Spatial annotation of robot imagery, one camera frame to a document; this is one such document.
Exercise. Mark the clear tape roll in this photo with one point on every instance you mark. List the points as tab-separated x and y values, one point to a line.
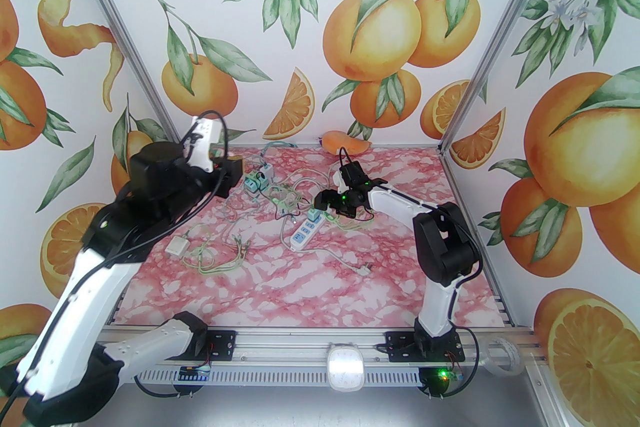
520	360

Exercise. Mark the aluminium frame post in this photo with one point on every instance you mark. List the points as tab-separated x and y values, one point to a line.
124	34

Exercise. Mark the white power strip plug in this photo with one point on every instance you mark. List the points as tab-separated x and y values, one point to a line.
364	269

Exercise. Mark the white power strip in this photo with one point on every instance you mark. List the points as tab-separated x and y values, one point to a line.
304	235

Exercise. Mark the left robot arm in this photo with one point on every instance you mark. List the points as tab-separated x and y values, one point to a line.
85	295

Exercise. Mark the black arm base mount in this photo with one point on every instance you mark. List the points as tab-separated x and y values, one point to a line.
400	347
222	345

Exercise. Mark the small circuit board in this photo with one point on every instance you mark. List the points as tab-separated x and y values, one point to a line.
194	373
447	375

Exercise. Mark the small green charger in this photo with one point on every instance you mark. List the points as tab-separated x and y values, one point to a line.
313	215

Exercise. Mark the mint green charger dark face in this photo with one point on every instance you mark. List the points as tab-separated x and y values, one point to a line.
260	185

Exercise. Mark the flat white square charger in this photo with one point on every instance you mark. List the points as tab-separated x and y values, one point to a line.
176	246

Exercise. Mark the orange plush fish toy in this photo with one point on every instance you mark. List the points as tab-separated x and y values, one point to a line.
345	143

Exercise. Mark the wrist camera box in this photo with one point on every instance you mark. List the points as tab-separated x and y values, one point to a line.
352	173
230	177

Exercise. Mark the white cube charger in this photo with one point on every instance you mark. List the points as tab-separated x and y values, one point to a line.
265	171

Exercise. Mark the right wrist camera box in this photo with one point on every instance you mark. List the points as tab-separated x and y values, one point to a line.
352	173

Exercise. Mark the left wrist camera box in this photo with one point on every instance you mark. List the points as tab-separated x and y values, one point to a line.
230	177

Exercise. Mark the white lamp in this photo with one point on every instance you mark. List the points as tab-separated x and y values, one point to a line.
345	365

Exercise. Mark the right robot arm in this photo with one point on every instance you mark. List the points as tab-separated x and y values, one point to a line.
395	202

